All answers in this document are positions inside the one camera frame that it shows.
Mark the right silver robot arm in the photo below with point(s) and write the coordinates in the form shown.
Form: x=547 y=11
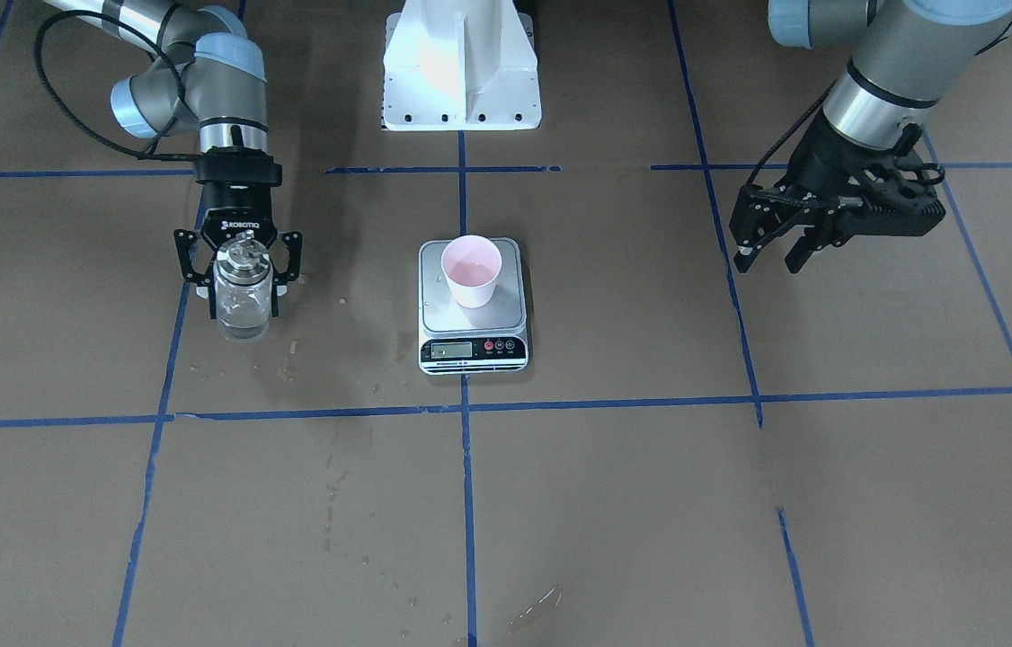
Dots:
x=200 y=102

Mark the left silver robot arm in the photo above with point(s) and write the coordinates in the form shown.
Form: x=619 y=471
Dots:
x=907 y=55

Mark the pink plastic cup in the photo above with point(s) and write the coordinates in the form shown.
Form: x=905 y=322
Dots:
x=471 y=266

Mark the grey digital kitchen scale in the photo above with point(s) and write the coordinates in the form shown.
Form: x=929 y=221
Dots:
x=458 y=340

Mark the glass sauce bottle metal lid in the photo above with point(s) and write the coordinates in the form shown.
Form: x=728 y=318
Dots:
x=243 y=274

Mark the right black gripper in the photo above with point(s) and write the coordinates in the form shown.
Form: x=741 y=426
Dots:
x=239 y=216

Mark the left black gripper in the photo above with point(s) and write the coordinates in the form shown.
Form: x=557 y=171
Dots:
x=826 y=158

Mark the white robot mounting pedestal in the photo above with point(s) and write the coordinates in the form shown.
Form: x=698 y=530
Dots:
x=461 y=66

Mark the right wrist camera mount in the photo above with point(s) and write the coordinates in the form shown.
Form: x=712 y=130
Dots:
x=237 y=166

